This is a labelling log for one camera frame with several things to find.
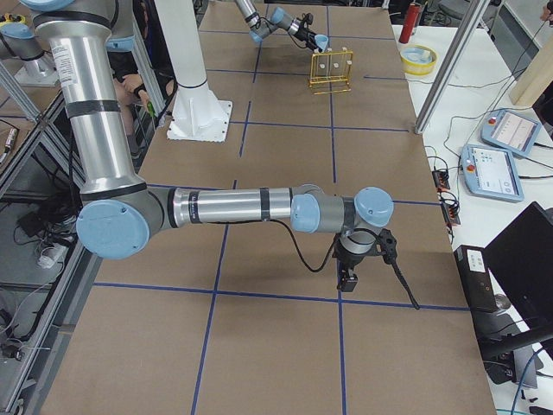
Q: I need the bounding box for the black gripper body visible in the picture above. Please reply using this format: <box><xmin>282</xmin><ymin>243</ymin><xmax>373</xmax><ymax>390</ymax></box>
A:
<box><xmin>296</xmin><ymin>23</ymin><xmax>315</xmax><ymax>42</ymax></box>
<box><xmin>333</xmin><ymin>228</ymin><xmax>381</xmax><ymax>269</ymax></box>

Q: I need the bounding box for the light blue plastic cup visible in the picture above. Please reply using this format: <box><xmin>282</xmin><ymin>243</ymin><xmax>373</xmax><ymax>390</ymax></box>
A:
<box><xmin>314</xmin><ymin>34</ymin><xmax>329</xmax><ymax>53</ymax></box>

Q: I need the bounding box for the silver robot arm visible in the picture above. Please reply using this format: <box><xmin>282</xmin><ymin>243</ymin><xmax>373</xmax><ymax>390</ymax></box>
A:
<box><xmin>234</xmin><ymin>0</ymin><xmax>328</xmax><ymax>53</ymax></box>
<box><xmin>28</xmin><ymin>1</ymin><xmax>397</xmax><ymax>275</ymax></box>

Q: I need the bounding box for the orange terminal block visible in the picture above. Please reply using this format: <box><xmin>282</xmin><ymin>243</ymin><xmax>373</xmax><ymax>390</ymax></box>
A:
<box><xmin>441</xmin><ymin>204</ymin><xmax>461</xmax><ymax>227</ymax></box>
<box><xmin>431</xmin><ymin>169</ymin><xmax>450</xmax><ymax>191</ymax></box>

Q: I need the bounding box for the black computer box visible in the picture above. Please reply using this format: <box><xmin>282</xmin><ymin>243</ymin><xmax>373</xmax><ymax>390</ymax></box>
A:
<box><xmin>454</xmin><ymin>245</ymin><xmax>497</xmax><ymax>313</ymax></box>

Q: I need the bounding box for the red bottle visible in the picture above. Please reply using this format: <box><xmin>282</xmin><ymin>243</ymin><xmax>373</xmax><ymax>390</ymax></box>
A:
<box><xmin>398</xmin><ymin>3</ymin><xmax>421</xmax><ymax>44</ymax></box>

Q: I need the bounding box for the yellow bowl with blue plate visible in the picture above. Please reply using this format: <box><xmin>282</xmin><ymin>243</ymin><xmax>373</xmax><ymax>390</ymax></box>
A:
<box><xmin>400</xmin><ymin>45</ymin><xmax>437</xmax><ymax>76</ymax></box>

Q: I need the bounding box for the near teach pendant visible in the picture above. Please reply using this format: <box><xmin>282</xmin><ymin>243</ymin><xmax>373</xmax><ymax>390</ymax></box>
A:
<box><xmin>461</xmin><ymin>144</ymin><xmax>524</xmax><ymax>202</ymax></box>

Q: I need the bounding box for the teach pendant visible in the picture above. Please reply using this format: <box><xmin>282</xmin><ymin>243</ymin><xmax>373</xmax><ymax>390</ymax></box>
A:
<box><xmin>461</xmin><ymin>144</ymin><xmax>524</xmax><ymax>202</ymax></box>
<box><xmin>480</xmin><ymin>109</ymin><xmax>541</xmax><ymax>157</ymax></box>

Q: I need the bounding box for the black monitor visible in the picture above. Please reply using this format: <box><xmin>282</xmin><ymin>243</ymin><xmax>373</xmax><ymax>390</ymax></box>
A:
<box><xmin>480</xmin><ymin>201</ymin><xmax>552</xmax><ymax>360</ymax></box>

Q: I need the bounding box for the far teach pendant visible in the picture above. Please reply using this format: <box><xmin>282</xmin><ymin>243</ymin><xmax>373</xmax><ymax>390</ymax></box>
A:
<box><xmin>480</xmin><ymin>109</ymin><xmax>541</xmax><ymax>157</ymax></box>

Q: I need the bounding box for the seated person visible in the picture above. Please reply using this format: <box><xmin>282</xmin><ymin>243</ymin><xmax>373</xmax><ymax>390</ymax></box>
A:
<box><xmin>108</xmin><ymin>1</ymin><xmax>175</xmax><ymax>161</ymax></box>

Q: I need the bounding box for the wooden board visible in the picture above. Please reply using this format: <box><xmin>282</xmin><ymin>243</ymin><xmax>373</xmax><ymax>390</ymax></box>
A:
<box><xmin>509</xmin><ymin>38</ymin><xmax>553</xmax><ymax>106</ymax></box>

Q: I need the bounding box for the white power strip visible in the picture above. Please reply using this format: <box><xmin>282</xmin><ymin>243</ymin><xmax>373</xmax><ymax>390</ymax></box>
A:
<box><xmin>37</xmin><ymin>243</ymin><xmax>67</xmax><ymax>269</ymax></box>

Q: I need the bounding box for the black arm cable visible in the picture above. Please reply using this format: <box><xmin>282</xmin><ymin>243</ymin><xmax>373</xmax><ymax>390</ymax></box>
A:
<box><xmin>258</xmin><ymin>218</ymin><xmax>421</xmax><ymax>310</ymax></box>

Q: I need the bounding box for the gold wire cup holder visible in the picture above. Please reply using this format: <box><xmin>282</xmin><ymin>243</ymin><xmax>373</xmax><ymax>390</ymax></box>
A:
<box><xmin>308</xmin><ymin>47</ymin><xmax>353</xmax><ymax>95</ymax></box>

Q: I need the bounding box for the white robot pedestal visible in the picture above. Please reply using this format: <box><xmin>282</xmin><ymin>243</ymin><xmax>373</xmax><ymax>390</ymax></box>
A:
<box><xmin>156</xmin><ymin>0</ymin><xmax>232</xmax><ymax>143</ymax></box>

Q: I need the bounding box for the aluminium frame post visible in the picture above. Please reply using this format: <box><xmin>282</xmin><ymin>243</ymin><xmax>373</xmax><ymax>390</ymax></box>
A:
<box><xmin>414</xmin><ymin>0</ymin><xmax>489</xmax><ymax>134</ymax></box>

